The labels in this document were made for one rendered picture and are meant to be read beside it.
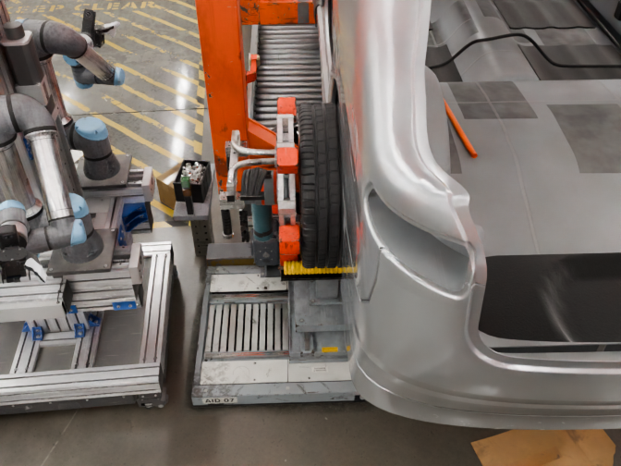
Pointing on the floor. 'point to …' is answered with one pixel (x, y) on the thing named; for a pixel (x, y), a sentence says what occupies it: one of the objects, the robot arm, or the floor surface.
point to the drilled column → (201, 235)
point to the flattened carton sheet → (546, 448)
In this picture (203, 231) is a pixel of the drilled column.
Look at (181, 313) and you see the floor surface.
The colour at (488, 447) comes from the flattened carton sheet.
